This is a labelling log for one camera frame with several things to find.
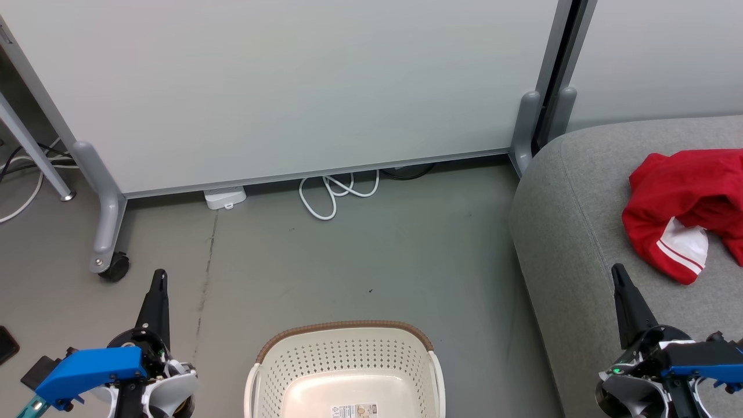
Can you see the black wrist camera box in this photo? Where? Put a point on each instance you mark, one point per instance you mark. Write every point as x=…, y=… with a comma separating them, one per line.
x=40, y=371
x=702, y=351

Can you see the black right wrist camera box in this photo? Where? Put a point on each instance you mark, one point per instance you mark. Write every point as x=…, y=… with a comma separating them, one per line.
x=702, y=351

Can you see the white power adapter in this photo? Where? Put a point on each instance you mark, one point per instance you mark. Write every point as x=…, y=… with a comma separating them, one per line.
x=225, y=197

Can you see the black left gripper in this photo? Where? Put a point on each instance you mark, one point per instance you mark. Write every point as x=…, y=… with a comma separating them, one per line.
x=165, y=395

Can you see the cream perforated laundry basket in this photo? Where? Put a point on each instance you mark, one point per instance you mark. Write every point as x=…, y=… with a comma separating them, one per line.
x=348, y=360

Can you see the flat dark floor object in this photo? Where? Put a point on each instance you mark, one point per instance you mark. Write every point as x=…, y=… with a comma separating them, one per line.
x=7, y=345

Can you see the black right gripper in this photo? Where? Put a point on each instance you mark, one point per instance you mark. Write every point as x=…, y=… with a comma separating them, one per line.
x=633, y=389

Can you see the red garment with striped trim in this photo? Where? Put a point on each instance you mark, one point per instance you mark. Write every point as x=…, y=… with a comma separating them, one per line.
x=685, y=191

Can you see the grey partition foot with caster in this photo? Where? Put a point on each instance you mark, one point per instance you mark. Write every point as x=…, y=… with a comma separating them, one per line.
x=107, y=209

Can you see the grey fabric sofa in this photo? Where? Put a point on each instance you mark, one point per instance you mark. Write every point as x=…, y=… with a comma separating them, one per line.
x=580, y=244

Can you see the narrow white partition panel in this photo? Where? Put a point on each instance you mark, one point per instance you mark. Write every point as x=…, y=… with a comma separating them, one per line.
x=662, y=58

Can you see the blue right camera mount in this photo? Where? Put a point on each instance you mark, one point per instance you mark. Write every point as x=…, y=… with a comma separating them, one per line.
x=708, y=371

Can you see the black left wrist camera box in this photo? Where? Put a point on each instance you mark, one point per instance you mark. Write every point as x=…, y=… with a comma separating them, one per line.
x=40, y=371

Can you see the blue left camera mount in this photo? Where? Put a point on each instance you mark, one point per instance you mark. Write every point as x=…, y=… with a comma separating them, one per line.
x=93, y=371

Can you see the basket label sticker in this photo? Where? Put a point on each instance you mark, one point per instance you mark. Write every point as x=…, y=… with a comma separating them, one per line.
x=354, y=411

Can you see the black caster wheel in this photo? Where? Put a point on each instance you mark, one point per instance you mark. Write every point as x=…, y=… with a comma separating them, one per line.
x=116, y=268

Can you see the grey metal table leg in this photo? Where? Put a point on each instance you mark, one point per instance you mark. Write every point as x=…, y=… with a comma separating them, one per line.
x=38, y=157

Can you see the large white partition panel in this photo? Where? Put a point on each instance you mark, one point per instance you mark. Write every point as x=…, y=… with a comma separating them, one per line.
x=290, y=81

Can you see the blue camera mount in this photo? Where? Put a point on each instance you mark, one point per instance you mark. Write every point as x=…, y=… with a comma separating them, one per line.
x=708, y=371
x=93, y=371

